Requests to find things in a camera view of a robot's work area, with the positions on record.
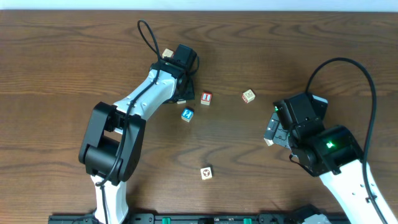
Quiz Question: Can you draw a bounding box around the red letter I block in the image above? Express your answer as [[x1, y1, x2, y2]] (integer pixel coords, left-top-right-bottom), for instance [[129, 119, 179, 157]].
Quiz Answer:
[[200, 92, 212, 105]]

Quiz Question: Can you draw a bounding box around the blue number 2 block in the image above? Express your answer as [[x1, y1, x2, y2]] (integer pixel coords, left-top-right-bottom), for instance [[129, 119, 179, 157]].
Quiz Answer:
[[181, 108, 194, 123]]

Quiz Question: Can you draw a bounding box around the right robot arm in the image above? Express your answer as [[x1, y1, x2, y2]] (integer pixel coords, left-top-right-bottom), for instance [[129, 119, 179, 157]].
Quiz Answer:
[[264, 93, 397, 223]]

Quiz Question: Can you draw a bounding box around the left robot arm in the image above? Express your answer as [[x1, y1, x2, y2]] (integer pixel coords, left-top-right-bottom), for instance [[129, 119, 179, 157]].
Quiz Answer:
[[78, 45, 199, 223]]

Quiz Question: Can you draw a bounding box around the cream block top centre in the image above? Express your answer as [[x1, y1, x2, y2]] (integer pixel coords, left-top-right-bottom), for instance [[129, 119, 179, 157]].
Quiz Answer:
[[162, 49, 174, 58]]

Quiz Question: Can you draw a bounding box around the cream block right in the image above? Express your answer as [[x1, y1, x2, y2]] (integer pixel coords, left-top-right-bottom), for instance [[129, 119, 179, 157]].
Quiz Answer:
[[264, 138, 274, 146]]

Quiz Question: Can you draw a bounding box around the cream block with red side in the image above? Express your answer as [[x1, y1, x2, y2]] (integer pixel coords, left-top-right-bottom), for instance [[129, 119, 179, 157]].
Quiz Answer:
[[242, 89, 256, 103]]

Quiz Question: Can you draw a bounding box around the cream block red symbol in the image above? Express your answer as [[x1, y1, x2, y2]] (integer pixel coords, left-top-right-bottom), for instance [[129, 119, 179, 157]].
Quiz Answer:
[[200, 167, 213, 180]]

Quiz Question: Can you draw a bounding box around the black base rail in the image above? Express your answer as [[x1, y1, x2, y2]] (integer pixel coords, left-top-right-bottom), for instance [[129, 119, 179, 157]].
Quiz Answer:
[[48, 212, 352, 224]]

